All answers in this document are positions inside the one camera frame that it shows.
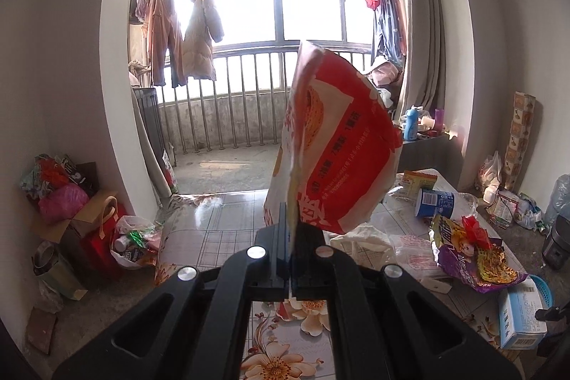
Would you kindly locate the brown cardboard box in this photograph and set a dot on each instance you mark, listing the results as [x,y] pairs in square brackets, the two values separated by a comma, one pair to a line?
[80,224]

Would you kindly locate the purple cup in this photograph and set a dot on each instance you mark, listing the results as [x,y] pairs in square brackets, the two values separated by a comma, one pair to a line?
[439,122]

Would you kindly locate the grey cabinet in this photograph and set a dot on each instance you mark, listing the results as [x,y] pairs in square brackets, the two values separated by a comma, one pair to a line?
[432,157]

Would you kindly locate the crumpled colourful packets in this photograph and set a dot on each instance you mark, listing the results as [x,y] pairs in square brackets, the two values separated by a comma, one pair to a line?
[49,170]

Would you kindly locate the white paper scrap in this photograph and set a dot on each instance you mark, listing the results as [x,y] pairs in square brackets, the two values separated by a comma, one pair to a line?
[436,285]

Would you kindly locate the yellow green snack packet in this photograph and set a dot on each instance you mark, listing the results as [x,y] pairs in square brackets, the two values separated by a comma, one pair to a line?
[418,180]

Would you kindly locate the red gift bag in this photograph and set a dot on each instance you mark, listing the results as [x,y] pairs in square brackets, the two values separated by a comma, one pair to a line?
[100,248]

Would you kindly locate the metal balcony railing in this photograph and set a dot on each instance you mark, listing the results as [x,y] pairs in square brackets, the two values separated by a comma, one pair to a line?
[249,104]

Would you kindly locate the dark rice cooker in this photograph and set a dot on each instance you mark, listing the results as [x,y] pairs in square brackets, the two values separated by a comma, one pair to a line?
[556,242]

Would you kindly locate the patterned rolled mat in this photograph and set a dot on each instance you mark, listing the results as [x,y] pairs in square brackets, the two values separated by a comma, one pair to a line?
[519,139]

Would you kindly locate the white bag of rubbish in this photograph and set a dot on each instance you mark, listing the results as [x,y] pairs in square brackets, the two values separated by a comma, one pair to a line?
[133,242]

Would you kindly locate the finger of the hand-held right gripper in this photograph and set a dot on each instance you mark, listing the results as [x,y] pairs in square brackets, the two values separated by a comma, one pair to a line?
[559,326]

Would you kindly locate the dark ribbed panel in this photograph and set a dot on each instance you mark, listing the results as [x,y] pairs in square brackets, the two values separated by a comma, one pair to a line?
[147,117]

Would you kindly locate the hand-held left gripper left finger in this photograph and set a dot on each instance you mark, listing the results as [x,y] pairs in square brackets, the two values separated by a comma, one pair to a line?
[271,260]

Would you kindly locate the pink hanging coat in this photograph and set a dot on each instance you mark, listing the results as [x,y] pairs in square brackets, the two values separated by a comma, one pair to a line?
[160,41]

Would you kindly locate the blue white medicine box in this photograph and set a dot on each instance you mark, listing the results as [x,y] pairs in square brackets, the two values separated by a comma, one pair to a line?
[519,317]

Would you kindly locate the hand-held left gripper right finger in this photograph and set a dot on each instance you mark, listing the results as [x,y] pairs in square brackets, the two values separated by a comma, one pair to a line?
[307,264]

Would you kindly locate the crumpled white plastic bag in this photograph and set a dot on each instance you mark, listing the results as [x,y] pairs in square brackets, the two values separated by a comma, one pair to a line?
[369,237]

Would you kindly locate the clear plastic bottle blue label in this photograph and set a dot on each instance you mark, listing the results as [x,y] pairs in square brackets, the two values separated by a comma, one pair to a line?
[438,202]

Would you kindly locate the blue detergent bottle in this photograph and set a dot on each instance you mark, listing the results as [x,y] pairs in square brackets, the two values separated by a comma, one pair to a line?
[412,126]

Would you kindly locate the pile of plastic packets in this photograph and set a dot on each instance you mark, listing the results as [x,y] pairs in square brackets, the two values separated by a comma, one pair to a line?
[512,208]

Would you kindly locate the blue hanging garment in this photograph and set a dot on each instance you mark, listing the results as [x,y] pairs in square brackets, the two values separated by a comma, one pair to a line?
[387,32]

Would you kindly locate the blue plastic basket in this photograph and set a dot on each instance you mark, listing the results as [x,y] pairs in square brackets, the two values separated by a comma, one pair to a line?
[544,293]

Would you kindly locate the red brick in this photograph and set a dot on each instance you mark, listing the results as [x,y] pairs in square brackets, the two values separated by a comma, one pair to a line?
[42,333]

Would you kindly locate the beige hanging down jacket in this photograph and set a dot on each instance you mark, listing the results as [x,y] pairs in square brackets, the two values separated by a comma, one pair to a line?
[200,46]

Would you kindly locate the pink plastic bag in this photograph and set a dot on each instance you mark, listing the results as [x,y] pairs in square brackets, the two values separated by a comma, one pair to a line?
[62,204]

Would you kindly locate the floral tablecloth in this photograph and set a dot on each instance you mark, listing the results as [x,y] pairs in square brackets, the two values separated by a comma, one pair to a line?
[222,228]

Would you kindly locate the grey curtain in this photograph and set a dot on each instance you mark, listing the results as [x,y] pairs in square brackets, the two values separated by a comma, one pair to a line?
[423,28]

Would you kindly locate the purple snack wrapper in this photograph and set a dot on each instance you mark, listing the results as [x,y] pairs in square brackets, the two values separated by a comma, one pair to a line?
[458,268]

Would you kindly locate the red instant noodle wrapper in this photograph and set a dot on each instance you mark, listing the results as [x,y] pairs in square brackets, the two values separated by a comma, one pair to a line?
[338,148]

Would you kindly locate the clear plastic bag red print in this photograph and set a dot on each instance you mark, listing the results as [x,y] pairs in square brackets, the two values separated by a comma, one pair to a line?
[414,255]

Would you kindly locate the pile of pink cloth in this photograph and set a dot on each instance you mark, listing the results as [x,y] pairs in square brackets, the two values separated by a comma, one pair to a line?
[385,75]

